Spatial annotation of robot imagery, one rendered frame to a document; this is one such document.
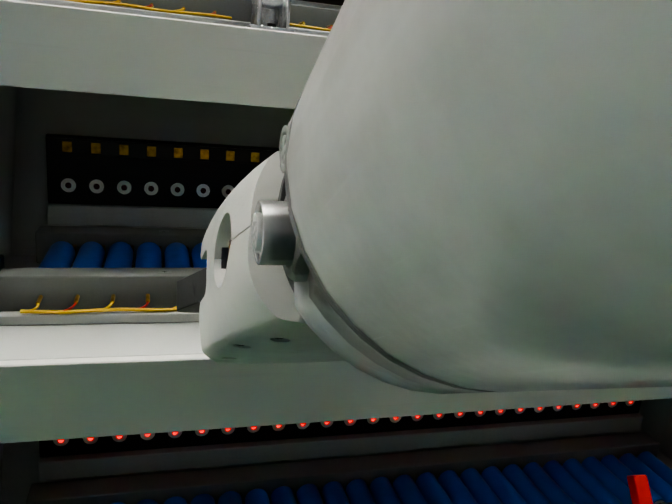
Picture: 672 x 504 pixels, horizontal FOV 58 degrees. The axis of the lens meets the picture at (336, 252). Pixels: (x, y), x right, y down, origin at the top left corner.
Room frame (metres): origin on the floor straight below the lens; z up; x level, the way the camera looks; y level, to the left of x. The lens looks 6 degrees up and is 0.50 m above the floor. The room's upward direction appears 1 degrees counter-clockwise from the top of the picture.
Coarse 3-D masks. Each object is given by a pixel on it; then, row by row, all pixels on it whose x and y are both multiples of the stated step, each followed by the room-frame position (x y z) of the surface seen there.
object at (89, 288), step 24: (0, 288) 0.36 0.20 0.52; (24, 288) 0.36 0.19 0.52; (48, 288) 0.37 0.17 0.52; (72, 288) 0.37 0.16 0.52; (96, 288) 0.37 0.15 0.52; (120, 288) 0.38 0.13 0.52; (144, 288) 0.38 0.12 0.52; (168, 288) 0.39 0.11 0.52; (24, 312) 0.35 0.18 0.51; (48, 312) 0.35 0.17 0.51; (72, 312) 0.36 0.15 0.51
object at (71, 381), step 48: (0, 192) 0.44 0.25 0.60; (0, 240) 0.44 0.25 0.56; (0, 336) 0.34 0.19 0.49; (48, 336) 0.34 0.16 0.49; (96, 336) 0.35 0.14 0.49; (144, 336) 0.36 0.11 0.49; (192, 336) 0.36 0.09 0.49; (0, 384) 0.31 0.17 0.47; (48, 384) 0.32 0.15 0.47; (96, 384) 0.33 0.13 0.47; (144, 384) 0.33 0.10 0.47; (192, 384) 0.34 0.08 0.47; (240, 384) 0.35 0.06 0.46; (288, 384) 0.36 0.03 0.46; (336, 384) 0.37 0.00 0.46; (384, 384) 0.38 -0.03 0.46; (0, 432) 0.32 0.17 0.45; (48, 432) 0.33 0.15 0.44; (96, 432) 0.34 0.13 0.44; (144, 432) 0.34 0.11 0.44
